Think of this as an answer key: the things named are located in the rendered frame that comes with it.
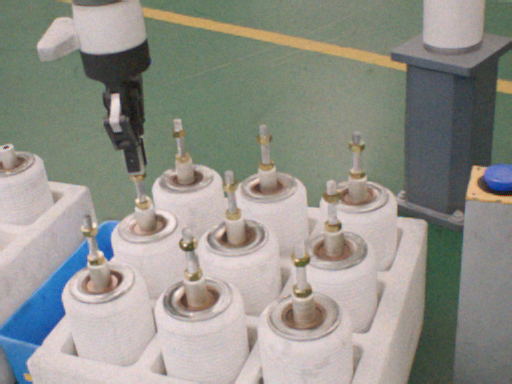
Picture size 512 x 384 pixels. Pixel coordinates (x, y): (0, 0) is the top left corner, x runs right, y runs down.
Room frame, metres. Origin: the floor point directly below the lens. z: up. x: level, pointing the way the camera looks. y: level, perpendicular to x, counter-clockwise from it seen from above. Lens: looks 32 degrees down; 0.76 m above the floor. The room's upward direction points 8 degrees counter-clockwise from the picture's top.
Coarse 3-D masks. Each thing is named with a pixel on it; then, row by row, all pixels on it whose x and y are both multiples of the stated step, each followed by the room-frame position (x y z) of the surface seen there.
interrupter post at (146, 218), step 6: (138, 210) 0.80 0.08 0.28; (144, 210) 0.80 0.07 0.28; (150, 210) 0.80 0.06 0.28; (138, 216) 0.80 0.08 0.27; (144, 216) 0.80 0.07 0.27; (150, 216) 0.80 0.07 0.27; (138, 222) 0.80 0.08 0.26; (144, 222) 0.80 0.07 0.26; (150, 222) 0.80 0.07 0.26; (144, 228) 0.80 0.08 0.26; (150, 228) 0.80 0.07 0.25
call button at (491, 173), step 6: (486, 168) 0.70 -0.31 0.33; (492, 168) 0.70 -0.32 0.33; (498, 168) 0.70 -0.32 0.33; (504, 168) 0.70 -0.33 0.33; (510, 168) 0.69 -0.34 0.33; (486, 174) 0.69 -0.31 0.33; (492, 174) 0.69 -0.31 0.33; (498, 174) 0.69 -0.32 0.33; (504, 174) 0.68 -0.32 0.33; (510, 174) 0.68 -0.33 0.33; (486, 180) 0.69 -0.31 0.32; (492, 180) 0.68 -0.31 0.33; (498, 180) 0.68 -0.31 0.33; (504, 180) 0.67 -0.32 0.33; (510, 180) 0.67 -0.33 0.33; (492, 186) 0.68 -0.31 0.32; (498, 186) 0.67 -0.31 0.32; (504, 186) 0.67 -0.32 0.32; (510, 186) 0.67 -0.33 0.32
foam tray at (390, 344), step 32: (320, 224) 0.87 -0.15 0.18; (416, 224) 0.83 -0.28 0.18; (416, 256) 0.76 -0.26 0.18; (288, 288) 0.74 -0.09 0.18; (384, 288) 0.71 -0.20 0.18; (416, 288) 0.77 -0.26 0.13; (64, 320) 0.74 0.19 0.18; (256, 320) 0.69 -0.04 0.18; (384, 320) 0.65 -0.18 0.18; (416, 320) 0.77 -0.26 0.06; (64, 352) 0.69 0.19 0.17; (160, 352) 0.66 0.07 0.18; (256, 352) 0.63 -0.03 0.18; (384, 352) 0.60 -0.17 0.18
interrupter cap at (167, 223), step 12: (132, 216) 0.84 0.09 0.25; (156, 216) 0.83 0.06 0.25; (168, 216) 0.82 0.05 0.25; (120, 228) 0.81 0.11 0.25; (132, 228) 0.81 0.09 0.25; (156, 228) 0.80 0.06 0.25; (168, 228) 0.79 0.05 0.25; (132, 240) 0.78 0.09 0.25; (144, 240) 0.77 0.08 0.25; (156, 240) 0.77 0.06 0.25
